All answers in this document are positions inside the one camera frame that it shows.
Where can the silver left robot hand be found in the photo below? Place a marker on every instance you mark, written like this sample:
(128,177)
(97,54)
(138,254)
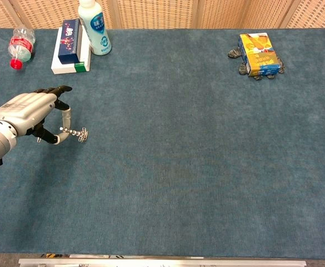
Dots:
(23,111)

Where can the white flat box green corner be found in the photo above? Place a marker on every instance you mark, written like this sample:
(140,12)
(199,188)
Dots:
(67,68)

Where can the clear plastic bottle red cap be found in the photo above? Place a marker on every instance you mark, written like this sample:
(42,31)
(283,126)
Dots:
(22,44)

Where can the dark blue printed carton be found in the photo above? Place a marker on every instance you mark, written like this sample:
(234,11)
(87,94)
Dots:
(69,41)

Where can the white light-blue drink bottle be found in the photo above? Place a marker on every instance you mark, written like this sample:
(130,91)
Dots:
(97,33)

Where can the woven rattan folding screen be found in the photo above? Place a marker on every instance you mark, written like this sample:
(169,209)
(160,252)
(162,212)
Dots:
(156,14)

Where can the teal felt table cover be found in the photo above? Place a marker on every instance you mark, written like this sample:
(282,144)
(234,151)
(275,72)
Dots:
(206,194)

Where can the grey knitted glove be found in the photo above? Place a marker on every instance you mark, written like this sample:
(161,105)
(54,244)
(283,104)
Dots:
(234,53)

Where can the yellow snack box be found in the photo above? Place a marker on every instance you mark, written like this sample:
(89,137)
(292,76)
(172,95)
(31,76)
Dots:
(259,53)

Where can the aluminium profile rail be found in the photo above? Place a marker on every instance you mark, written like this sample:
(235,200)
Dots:
(162,262)

